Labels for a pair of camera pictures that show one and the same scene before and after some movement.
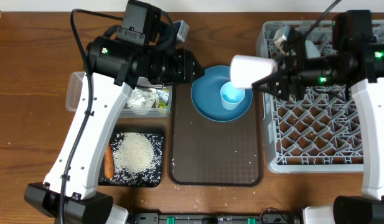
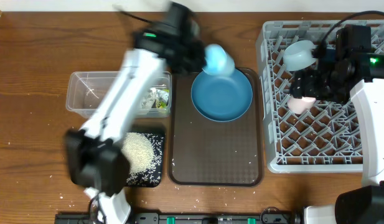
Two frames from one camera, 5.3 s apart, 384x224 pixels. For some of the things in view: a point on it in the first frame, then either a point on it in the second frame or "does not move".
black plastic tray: [150, 177] does not move
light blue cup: [230, 96] to [217, 61]
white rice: [133, 154] does not move
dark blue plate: [206, 95] does not move
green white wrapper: [162, 98] does not move
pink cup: [244, 70] to [299, 105]
